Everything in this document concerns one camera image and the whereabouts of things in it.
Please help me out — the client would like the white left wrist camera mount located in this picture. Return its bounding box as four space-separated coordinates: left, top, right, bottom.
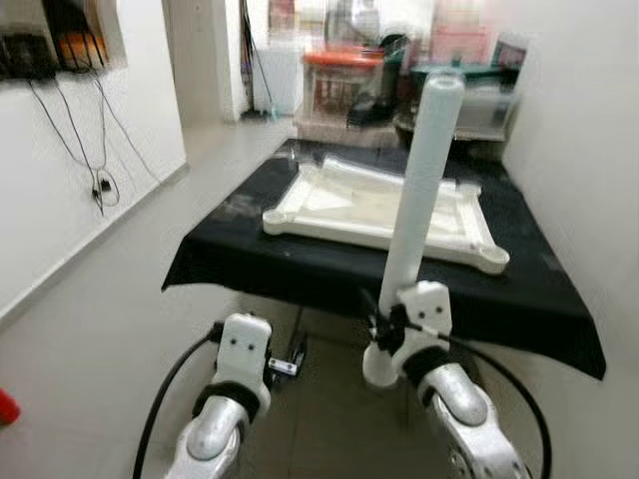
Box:
215 312 273 395

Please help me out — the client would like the red plastic stool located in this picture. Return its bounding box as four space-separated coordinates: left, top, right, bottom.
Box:
0 387 23 428

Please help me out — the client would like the white appliance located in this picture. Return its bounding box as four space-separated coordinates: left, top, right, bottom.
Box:
250 45 306 116

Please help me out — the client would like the black bag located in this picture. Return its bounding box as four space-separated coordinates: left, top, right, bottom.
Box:
347 35 410 129

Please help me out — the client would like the white plastic children table top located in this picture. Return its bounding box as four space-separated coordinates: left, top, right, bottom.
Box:
262 155 510 275

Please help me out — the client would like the storage box with orange lid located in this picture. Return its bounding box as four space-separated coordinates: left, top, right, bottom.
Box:
305 48 385 116

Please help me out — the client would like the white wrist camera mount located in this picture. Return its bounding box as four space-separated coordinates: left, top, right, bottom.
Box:
215 312 273 395
384 281 452 360

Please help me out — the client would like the black router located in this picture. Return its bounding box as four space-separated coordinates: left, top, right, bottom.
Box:
0 30 61 81

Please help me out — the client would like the dark printed carton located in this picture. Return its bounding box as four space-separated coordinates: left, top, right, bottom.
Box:
494 35 530 71

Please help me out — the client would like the black tablecloth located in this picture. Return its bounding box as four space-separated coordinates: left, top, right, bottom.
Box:
162 138 607 380

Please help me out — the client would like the white plastic table leg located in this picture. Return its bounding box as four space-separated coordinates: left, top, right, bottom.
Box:
318 155 480 196
361 70 467 390

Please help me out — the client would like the pink box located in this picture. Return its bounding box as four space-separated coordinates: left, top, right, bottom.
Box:
429 0 500 61

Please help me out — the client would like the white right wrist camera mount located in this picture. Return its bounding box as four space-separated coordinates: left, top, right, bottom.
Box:
384 281 452 360

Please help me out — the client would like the clear plastic storage bin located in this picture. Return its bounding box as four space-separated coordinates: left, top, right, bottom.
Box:
454 80 520 136

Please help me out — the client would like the black wall cable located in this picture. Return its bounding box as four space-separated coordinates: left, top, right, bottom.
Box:
30 75 166 216

